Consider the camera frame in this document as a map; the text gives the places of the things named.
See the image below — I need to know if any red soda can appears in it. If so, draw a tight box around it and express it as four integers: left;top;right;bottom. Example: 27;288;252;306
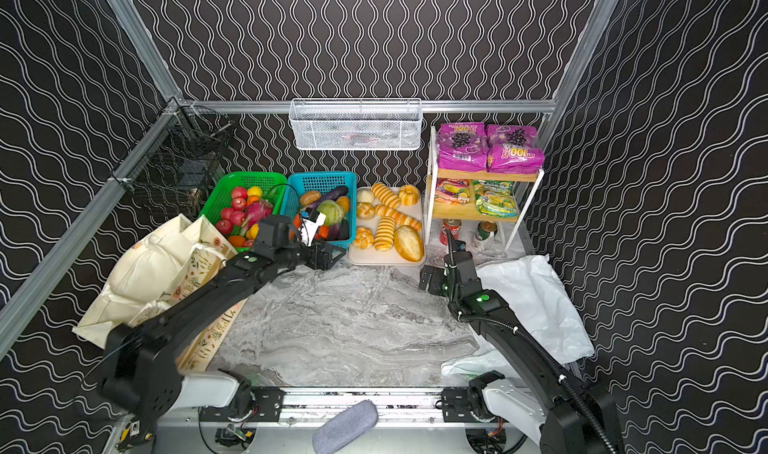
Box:
440;219;462;245

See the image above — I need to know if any orange red snack bag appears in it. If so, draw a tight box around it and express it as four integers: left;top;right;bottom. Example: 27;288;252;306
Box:
435;178;471;205

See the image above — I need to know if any purple snack bag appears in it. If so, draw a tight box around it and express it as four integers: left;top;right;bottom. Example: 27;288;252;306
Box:
437;122;489;172
486;124;545;174

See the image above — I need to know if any cream canvas tote bag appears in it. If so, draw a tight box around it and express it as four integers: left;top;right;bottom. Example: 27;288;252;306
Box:
73;214;200;348

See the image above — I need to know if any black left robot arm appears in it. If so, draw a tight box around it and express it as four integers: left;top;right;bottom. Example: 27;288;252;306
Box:
99;215;346;449

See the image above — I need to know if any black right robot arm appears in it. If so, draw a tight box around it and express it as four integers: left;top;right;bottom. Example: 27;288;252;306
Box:
419;236;624;453

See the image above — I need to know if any green cabbage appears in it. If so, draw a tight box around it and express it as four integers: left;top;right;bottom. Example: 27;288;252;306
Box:
317;200;346;226

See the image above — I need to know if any knotted round bun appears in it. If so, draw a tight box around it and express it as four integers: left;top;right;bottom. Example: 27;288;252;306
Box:
352;227;375;250

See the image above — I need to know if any green white can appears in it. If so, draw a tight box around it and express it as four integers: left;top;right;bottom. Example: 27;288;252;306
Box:
473;221;498;251

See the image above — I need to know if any oval golden bread loaf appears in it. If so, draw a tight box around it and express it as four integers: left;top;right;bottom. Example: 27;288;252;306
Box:
394;225;424;262

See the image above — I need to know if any teal plastic basket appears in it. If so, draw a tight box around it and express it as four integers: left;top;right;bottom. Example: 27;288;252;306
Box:
280;171;357;249

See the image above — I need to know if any purple eggplant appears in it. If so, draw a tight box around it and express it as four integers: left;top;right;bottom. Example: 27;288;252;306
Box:
307;185;349;209

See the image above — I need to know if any striped bread roll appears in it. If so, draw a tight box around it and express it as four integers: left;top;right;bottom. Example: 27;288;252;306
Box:
373;216;396;252

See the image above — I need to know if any white wooden two-tier shelf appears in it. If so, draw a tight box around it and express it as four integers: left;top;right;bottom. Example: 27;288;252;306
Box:
422;125;545;251

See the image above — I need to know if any beige bread tray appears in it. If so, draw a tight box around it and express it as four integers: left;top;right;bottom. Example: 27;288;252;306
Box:
349;182;426;266

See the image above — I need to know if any pink dragon fruit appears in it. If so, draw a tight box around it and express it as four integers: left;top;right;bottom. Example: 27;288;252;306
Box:
241;199;274;233

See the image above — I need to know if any white plastic bag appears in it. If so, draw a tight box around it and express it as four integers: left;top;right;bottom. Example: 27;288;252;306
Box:
441;255;595;379

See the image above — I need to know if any green yellow snack bag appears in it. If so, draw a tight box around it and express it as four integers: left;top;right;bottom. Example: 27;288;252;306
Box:
473;180;518;219

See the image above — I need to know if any pumpkin shaped bread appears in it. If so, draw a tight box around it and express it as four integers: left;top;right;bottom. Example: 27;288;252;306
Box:
398;185;421;206

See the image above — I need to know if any floral canvas tote bag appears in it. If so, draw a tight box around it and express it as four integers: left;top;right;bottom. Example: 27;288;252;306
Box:
129;226;243;372

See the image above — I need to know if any green plastic basket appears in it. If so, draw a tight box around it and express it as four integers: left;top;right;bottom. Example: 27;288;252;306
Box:
200;171;287;252

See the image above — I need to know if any grey cloth pad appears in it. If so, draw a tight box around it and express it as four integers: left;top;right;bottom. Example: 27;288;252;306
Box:
312;400;379;454

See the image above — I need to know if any yellow black tape measure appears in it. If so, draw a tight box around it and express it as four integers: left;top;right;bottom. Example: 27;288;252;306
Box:
115;420;154;453

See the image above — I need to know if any white wire wall basket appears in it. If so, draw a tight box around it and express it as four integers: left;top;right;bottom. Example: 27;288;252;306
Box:
289;98;423;151

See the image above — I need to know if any black wire wall basket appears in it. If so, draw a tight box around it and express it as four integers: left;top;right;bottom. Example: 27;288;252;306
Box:
116;104;233;219

